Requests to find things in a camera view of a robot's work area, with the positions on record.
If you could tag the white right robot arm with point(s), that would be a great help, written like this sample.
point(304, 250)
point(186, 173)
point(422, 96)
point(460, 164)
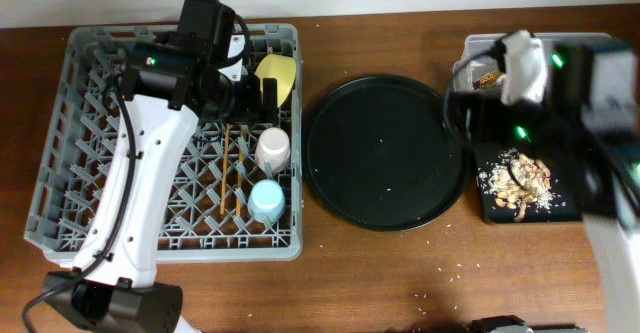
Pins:
point(608, 204)

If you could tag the gold snack wrapper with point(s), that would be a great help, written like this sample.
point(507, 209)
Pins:
point(489, 80)

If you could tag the grey dishwasher rack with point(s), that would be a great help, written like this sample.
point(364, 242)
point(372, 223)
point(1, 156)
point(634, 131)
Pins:
point(80, 144)

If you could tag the yellow bowl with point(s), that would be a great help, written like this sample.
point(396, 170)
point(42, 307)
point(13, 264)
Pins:
point(281, 68)

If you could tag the food scraps pile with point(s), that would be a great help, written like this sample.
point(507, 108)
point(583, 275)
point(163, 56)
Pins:
point(515, 187)

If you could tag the pink plastic cup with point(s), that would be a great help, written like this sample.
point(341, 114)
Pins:
point(273, 149)

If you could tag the round black tray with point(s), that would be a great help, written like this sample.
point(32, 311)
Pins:
point(376, 154)

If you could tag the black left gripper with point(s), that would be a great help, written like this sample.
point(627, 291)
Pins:
point(251, 110)

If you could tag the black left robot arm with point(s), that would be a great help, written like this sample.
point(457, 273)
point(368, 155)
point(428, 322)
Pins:
point(111, 286)

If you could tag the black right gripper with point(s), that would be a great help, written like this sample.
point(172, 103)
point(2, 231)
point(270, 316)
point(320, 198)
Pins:
point(484, 103)

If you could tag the wooden chopstick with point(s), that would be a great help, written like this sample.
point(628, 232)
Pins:
point(224, 171)
point(240, 159)

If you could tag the white round plate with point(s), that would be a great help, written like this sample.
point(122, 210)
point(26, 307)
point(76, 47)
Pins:
point(236, 48)

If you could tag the black rectangular tray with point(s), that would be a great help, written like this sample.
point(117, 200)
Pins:
point(564, 209)

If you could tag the clear plastic waste bin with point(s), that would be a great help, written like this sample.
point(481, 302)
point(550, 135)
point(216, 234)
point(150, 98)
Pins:
point(478, 68)

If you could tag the blue plastic cup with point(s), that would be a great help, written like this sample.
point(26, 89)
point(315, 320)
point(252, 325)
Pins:
point(266, 202)

